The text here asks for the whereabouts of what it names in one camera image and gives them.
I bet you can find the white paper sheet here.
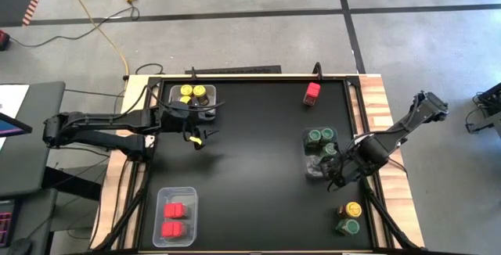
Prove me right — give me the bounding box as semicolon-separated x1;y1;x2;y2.
0;84;31;120

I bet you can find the black floor cable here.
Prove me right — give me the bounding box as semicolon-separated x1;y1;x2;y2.
9;0;157;48

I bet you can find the yellow power cable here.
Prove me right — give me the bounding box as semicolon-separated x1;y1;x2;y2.
58;0;130;77

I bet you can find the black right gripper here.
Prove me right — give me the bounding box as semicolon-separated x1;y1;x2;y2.
320;139;379;192

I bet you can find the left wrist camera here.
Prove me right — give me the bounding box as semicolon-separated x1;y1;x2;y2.
159;100;191;133

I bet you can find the black table frame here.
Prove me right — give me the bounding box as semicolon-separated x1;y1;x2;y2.
88;62;426;255

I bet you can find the black flat bar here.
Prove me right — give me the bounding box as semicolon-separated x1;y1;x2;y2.
185;64;283;76

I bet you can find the red-lid paprika tin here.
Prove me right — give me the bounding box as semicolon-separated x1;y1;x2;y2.
302;81;322;107
160;221;193;240
163;202;193;220

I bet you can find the black cable loop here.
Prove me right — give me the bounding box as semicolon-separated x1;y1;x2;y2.
135;63;165;76

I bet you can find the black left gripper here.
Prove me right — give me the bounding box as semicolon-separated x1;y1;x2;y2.
182;107;221;152

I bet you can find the smoky grey transparent bin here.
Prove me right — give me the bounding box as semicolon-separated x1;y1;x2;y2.
300;125;346;181

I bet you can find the black equipment with cables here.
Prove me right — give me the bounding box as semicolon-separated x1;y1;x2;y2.
464;81;501;135

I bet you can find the clear plastic bin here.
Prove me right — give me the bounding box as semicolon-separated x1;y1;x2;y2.
151;185;200;248

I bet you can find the tablet screen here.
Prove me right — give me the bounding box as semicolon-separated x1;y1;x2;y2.
0;112;33;138

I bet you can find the grey side desk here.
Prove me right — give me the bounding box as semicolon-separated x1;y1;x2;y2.
0;81;67;198

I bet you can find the backlit keyboard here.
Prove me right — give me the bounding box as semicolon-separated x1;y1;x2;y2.
0;210;13;248

